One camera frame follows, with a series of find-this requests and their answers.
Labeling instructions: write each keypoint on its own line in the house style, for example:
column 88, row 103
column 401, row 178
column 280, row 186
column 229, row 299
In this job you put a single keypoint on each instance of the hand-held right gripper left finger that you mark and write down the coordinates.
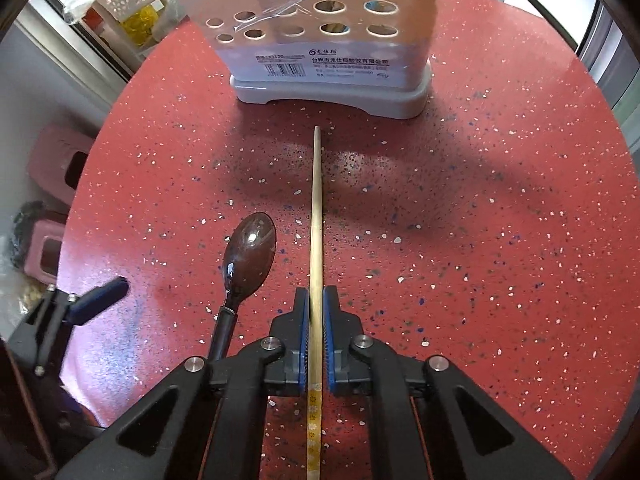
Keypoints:
column 301, row 330

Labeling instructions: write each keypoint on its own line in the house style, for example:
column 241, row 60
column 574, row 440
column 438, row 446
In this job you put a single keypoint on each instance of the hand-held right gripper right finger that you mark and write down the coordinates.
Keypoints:
column 330, row 330

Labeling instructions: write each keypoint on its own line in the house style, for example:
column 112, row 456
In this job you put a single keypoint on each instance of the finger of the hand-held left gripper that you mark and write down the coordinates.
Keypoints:
column 100, row 297

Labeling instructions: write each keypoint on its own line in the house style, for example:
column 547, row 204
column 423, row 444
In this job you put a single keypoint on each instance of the yellow patterned wooden chopstick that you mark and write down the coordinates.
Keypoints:
column 316, row 210

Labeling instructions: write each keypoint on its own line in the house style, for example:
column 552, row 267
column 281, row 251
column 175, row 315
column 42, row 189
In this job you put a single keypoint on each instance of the orange and white utensil holder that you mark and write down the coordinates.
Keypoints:
column 320, row 60

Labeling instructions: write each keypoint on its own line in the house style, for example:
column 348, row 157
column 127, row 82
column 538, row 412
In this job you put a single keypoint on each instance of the pink plastic stool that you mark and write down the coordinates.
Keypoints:
column 45, row 252
column 57, row 165

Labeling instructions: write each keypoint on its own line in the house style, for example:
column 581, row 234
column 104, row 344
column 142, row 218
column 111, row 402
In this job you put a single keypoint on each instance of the dark cloth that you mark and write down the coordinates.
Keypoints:
column 25, row 225

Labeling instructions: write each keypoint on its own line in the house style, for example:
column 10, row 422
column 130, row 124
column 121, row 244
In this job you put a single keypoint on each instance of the yellow packet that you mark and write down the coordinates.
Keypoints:
column 141, row 22

